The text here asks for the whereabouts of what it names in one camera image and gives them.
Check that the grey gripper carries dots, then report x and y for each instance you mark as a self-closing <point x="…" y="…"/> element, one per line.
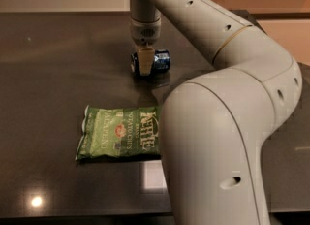
<point x="144" y="31"/>

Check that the blue pepsi can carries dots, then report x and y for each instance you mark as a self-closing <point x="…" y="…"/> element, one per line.
<point x="161" y="62"/>

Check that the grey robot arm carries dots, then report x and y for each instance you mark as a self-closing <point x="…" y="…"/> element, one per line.
<point x="213" y="127"/>

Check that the green kettle chips bag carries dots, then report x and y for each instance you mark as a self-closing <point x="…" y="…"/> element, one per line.
<point x="119" y="133"/>

